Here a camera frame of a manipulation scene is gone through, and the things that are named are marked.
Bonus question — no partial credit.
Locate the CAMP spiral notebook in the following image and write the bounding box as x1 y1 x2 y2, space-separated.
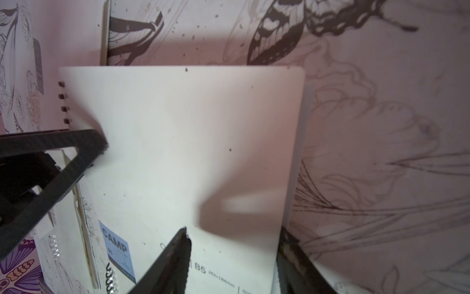
59 66 306 294

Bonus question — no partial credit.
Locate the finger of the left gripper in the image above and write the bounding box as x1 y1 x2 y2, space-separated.
1 129 108 258

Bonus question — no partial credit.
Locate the small clear-spiral notebook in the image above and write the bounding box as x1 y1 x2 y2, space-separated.
34 177 109 294

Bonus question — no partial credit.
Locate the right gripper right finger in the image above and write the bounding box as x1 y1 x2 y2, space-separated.
276 227 336 294

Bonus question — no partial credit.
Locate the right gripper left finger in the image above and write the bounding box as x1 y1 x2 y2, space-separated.
129 227 192 294

